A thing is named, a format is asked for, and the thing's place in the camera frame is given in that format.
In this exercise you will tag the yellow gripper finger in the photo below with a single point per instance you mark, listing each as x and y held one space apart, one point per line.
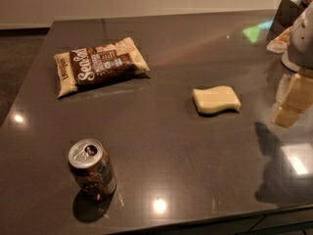
294 98

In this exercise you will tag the orange soda can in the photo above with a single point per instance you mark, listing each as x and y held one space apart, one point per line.
90 165

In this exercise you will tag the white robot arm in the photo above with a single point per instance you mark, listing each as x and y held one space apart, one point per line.
299 55

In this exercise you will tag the dark object behind arm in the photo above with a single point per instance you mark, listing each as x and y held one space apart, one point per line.
287 12

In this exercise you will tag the yellow wavy sponge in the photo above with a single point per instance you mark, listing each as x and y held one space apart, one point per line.
216 99

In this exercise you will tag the brown sea salt snack bag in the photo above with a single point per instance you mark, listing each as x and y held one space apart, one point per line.
90 67

